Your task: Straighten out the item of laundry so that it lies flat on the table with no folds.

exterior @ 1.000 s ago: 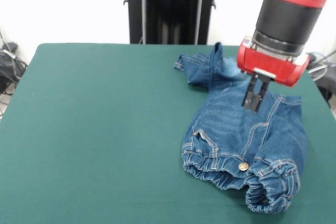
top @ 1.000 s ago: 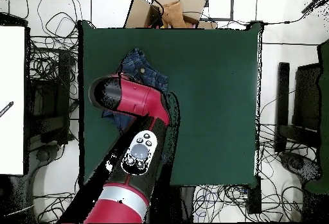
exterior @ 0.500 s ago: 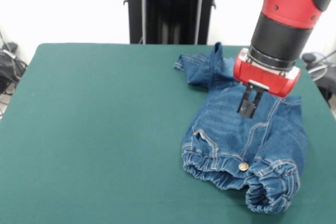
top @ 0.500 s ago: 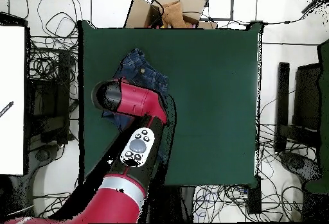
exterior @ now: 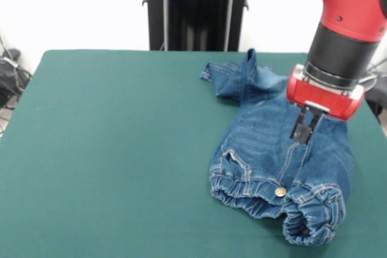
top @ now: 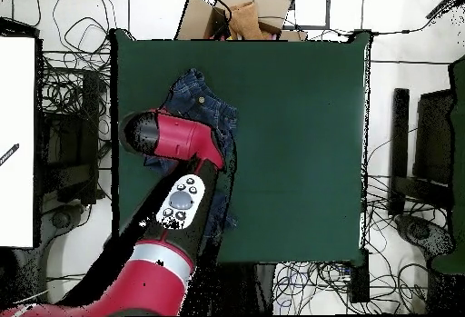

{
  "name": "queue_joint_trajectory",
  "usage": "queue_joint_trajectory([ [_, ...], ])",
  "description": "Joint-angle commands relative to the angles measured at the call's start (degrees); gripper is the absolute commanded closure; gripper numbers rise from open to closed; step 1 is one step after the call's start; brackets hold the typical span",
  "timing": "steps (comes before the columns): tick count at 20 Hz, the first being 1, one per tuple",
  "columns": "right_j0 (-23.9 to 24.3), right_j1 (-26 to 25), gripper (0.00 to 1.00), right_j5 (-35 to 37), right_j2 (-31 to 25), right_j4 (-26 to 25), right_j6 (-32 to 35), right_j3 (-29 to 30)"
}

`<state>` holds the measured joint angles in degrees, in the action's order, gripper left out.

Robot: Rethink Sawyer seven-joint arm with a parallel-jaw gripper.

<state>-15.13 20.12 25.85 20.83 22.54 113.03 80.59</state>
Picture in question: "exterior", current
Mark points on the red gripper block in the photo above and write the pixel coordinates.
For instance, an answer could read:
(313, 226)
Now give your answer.
(320, 98)

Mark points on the blue denim jeans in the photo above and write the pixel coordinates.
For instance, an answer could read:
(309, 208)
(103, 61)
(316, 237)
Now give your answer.
(263, 155)

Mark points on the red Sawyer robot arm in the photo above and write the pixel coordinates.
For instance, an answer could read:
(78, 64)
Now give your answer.
(347, 13)

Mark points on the dark green table cloth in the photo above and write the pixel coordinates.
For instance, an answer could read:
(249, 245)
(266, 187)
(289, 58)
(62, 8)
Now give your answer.
(90, 149)

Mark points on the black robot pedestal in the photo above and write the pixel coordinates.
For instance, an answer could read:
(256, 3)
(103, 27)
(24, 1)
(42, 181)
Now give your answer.
(196, 13)

